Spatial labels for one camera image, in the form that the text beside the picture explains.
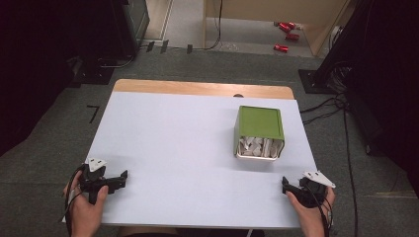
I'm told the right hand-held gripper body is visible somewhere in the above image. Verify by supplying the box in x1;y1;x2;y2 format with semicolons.
295;170;337;209

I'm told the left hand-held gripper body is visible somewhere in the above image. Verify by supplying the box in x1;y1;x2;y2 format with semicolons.
78;157;113;205

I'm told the green tin box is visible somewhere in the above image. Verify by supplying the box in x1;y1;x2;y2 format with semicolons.
233;105;286;162

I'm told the person's right hand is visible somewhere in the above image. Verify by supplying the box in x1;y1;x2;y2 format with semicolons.
286;187;336;237

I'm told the person's left hand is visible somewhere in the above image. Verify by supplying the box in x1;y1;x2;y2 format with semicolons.
63;171;110;237

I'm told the pile of white folded papers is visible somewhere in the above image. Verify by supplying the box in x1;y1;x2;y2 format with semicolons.
237;135;284;159

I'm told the white table mat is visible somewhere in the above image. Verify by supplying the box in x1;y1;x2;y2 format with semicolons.
62;91;319;230

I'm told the black stand base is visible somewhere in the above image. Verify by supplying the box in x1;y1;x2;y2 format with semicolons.
297;68;332;96
69;57;116;87

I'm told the wooden table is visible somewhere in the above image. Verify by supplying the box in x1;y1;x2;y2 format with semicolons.
113;78;295;101

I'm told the dark cabinet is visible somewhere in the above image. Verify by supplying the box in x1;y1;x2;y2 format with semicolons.
111;0;151;57

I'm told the light wooden shelf unit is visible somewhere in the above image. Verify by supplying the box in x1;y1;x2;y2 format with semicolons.
202;0;351;57

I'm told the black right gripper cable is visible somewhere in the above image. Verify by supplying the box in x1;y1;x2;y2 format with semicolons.
305;185;334;237

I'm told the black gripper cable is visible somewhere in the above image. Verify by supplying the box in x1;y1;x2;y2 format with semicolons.
305;185;334;237
58;163;87;237

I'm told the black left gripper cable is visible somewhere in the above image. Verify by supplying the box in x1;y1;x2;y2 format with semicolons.
58;163;87;237

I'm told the long black floor cable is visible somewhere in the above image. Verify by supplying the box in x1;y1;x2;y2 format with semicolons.
342;98;360;237

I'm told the black hanging cable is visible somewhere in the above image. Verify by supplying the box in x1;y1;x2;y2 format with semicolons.
192;0;223;51

